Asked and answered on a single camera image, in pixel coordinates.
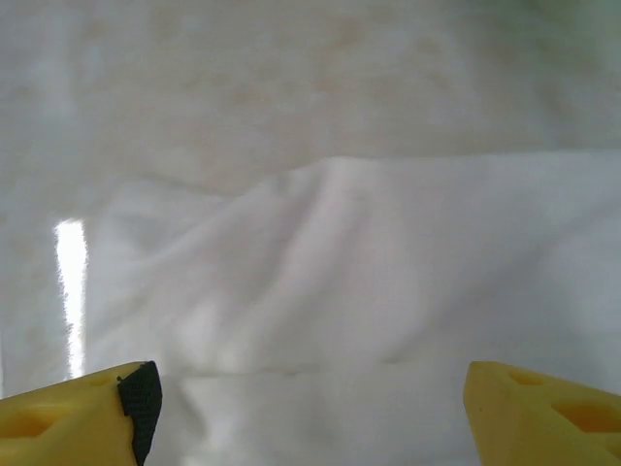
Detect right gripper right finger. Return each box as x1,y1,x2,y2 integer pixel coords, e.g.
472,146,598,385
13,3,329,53
463,359,621,466

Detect large white t-shirt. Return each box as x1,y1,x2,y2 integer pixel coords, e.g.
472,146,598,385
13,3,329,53
84,152,621,466

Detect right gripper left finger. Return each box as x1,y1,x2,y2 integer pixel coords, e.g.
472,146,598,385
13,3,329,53
0,359,164,466

